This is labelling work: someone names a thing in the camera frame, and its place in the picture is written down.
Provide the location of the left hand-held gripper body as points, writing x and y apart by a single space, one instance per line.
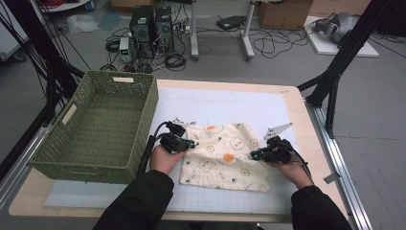
174 143

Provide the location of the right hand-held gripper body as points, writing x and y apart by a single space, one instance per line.
277 153

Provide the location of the cream printed cloth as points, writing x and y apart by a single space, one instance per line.
223 172

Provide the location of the green woven basket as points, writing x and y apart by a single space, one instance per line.
105 111

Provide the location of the person's left hand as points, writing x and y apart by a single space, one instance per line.
162 161

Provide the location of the person's right hand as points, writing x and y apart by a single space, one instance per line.
295 174

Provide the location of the white grid mat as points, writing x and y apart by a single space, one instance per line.
223 102

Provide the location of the grey bench power supply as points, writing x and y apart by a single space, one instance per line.
125 48

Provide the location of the white desk leg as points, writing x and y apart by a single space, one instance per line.
247 35
194 32

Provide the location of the slim black computer tower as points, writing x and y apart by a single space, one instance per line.
164 28

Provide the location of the white floor board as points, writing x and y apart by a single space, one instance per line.
325 48

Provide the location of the large black computer tower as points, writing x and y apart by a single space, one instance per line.
142 28

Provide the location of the flat black device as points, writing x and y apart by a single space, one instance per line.
231 22

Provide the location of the brown cardboard box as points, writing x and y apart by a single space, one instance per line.
284 14

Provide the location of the grey helmet-shaped shell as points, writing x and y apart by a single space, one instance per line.
338 27

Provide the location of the clear plastic bag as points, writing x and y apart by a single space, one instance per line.
83 24

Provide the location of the white cabinet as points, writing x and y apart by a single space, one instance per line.
9 35

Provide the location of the small metal bracket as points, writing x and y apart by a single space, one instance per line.
332 178

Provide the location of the aluminium rail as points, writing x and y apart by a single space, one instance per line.
338 159
19 169

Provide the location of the black metal frame stand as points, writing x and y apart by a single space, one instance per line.
351 48
41 48

